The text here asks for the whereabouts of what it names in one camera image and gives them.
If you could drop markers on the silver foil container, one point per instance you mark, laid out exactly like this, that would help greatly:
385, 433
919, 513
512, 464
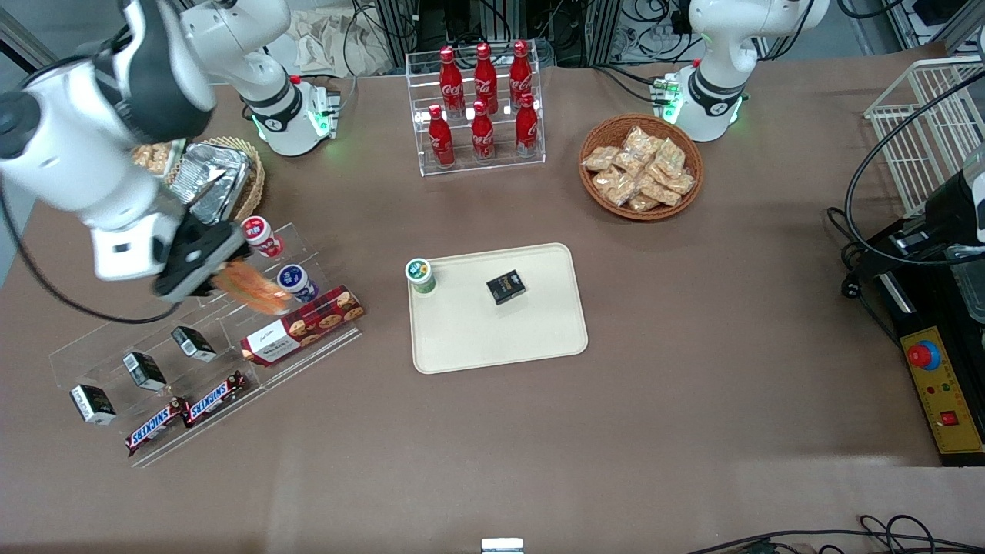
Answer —
219, 181

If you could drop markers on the Snickers bar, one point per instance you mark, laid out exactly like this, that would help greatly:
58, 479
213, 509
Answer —
215, 398
154, 427

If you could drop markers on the white plastic bin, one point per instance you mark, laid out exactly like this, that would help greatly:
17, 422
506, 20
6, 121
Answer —
182, 161

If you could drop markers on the small white device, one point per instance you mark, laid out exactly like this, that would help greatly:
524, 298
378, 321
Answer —
502, 546

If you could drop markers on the round brown wicker basket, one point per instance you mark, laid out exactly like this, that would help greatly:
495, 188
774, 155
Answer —
616, 127

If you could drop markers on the clear plastic container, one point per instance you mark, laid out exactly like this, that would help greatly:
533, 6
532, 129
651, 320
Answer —
971, 285

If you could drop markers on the cream plastic tray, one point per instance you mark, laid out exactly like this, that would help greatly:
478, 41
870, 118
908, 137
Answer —
492, 338

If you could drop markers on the clear wrapped cracker packet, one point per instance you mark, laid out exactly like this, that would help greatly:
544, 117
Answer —
616, 186
600, 158
640, 141
629, 163
679, 183
659, 191
642, 203
671, 156

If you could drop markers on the red Coca-Cola bottle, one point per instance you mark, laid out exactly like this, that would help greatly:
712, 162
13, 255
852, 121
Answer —
485, 73
441, 140
482, 135
452, 77
521, 71
527, 127

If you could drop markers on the beige snack packet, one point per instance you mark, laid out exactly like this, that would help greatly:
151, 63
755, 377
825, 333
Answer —
161, 156
142, 160

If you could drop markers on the flat light wicker basket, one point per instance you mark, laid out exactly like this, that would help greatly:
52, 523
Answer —
258, 188

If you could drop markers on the red lid cup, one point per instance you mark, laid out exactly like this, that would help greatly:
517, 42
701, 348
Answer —
258, 229

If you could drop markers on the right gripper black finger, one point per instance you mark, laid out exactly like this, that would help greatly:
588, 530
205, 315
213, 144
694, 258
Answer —
185, 281
215, 240

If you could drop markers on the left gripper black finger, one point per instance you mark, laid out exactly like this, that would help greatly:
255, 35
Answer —
954, 211

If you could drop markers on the crumpled beige cloth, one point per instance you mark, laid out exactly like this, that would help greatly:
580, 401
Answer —
323, 38

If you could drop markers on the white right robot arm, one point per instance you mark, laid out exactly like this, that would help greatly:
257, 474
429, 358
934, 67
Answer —
77, 154

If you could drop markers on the triangular sandwich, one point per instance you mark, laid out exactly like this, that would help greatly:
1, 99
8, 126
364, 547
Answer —
258, 292

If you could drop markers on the clear acrylic bottle rack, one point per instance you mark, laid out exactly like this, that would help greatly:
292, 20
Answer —
477, 168

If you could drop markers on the small black box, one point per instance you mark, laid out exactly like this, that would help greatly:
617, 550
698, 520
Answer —
145, 371
196, 344
92, 404
505, 287

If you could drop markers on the red Walkers cookie box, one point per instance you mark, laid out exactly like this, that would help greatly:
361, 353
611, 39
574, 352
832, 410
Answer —
308, 323

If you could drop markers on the green lid cup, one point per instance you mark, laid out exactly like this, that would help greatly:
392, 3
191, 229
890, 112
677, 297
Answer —
418, 269

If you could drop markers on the clear acrylic stepped stand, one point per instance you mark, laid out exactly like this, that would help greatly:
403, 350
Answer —
100, 350

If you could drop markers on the blue lid cup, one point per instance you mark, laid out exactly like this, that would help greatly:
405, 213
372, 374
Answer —
295, 277

